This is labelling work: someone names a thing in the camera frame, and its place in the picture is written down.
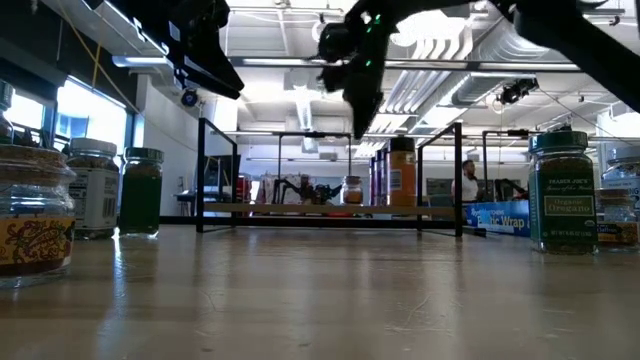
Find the orange spice jar black lid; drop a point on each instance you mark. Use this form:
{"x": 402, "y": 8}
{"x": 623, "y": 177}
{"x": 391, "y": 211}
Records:
{"x": 402, "y": 185}

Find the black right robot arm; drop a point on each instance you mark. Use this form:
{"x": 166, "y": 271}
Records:
{"x": 575, "y": 40}

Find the purple-label spice jar black lid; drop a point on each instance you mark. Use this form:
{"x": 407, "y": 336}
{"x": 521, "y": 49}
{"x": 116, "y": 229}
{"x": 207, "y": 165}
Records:
{"x": 384, "y": 180}

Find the black-lidded spice jar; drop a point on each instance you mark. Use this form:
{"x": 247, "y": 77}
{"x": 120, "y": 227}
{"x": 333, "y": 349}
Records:
{"x": 374, "y": 182}

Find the small glass saffron jar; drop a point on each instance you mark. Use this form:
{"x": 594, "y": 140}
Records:
{"x": 617, "y": 232}

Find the red background object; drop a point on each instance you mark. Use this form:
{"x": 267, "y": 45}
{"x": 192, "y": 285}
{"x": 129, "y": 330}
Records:
{"x": 243, "y": 189}

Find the small glass jar yellow label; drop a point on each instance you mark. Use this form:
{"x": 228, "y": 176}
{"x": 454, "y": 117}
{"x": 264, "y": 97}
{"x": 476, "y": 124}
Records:
{"x": 35, "y": 235}

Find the black table frame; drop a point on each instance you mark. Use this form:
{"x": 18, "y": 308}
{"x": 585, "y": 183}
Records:
{"x": 280, "y": 222}

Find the small clear glass jar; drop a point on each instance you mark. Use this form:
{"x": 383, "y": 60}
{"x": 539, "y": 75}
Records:
{"x": 352, "y": 192}

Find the person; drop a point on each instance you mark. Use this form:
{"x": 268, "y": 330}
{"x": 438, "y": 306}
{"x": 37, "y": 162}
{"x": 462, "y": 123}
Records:
{"x": 469, "y": 187}

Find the background robot arms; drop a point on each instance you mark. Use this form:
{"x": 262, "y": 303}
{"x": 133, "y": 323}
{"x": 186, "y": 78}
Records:
{"x": 310, "y": 192}

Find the green-lidded oregano jar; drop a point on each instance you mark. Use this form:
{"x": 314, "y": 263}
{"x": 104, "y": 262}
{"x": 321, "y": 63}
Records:
{"x": 562, "y": 210}

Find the black background frame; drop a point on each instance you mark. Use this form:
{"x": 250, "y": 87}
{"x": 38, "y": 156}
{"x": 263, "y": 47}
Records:
{"x": 517, "y": 133}
{"x": 315, "y": 135}

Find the overhead light bar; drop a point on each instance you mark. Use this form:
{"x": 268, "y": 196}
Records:
{"x": 450, "y": 64}

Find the blue plastic wrap box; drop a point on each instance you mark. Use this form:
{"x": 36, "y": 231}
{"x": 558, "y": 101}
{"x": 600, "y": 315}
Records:
{"x": 497, "y": 220}

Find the black ceiling spotlight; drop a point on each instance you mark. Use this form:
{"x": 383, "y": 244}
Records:
{"x": 189, "y": 98}
{"x": 517, "y": 91}

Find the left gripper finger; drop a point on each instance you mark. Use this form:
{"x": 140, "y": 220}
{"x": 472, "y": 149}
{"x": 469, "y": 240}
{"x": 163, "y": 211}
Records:
{"x": 217, "y": 65}
{"x": 186, "y": 77}

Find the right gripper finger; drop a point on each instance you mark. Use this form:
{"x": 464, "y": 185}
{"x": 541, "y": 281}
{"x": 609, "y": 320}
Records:
{"x": 366, "y": 100}

